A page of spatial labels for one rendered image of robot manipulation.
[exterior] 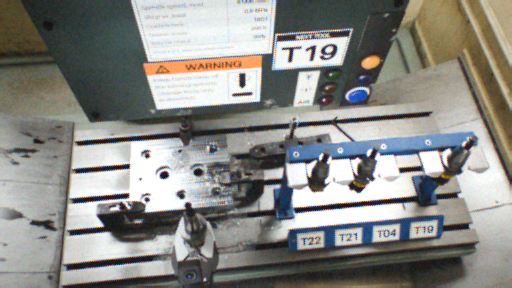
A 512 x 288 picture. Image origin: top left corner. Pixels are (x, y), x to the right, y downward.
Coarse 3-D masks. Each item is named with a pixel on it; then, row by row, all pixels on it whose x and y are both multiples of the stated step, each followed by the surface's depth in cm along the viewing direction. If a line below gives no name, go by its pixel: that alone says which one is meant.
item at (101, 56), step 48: (48, 0) 48; (96, 0) 49; (288, 0) 52; (336, 0) 53; (384, 0) 54; (48, 48) 55; (96, 48) 55; (144, 48) 56; (96, 96) 64; (144, 96) 65; (288, 96) 69; (336, 96) 71
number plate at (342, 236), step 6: (354, 228) 129; (360, 228) 129; (336, 234) 129; (342, 234) 129; (348, 234) 129; (354, 234) 129; (360, 234) 130; (336, 240) 130; (342, 240) 130; (348, 240) 130; (354, 240) 130; (360, 240) 130
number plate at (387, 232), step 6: (378, 228) 129; (384, 228) 130; (390, 228) 130; (396, 228) 130; (378, 234) 130; (384, 234) 130; (390, 234) 131; (396, 234) 131; (378, 240) 131; (384, 240) 131
